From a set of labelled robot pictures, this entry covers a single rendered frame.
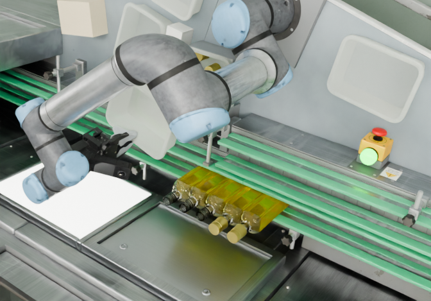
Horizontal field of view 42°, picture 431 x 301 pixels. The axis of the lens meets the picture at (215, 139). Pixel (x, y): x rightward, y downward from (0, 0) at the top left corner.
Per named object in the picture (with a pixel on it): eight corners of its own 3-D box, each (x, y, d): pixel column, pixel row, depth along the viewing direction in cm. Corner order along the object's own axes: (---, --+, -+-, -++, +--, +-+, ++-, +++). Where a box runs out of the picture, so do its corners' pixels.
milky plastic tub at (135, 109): (137, 63, 162) (116, 70, 155) (197, 104, 154) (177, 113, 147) (124, 111, 171) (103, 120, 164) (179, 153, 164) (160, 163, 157)
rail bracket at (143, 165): (154, 168, 195) (128, 183, 185) (156, 150, 192) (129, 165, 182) (164, 172, 193) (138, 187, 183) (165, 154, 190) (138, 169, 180)
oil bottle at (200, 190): (225, 177, 178) (184, 205, 161) (227, 161, 175) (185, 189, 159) (240, 183, 175) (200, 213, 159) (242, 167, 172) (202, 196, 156)
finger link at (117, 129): (126, 116, 162) (102, 129, 156) (141, 127, 160) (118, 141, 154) (125, 124, 164) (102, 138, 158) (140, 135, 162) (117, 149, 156)
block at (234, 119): (229, 142, 181) (217, 149, 175) (232, 115, 176) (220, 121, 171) (238, 145, 179) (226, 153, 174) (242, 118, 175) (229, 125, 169)
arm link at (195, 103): (276, 26, 152) (179, 63, 106) (303, 76, 153) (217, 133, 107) (241, 47, 159) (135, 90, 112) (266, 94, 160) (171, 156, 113)
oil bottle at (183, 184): (210, 171, 180) (168, 199, 164) (211, 156, 178) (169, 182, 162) (225, 178, 178) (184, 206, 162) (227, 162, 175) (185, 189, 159)
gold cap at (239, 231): (241, 238, 150) (232, 246, 146) (233, 227, 150) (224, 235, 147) (249, 232, 148) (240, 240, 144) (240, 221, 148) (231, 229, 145)
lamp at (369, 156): (360, 159, 155) (356, 163, 153) (363, 144, 153) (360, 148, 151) (376, 165, 153) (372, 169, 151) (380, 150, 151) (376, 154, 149)
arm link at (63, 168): (47, 144, 127) (27, 157, 135) (71, 187, 128) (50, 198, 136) (74, 131, 133) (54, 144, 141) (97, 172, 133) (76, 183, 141)
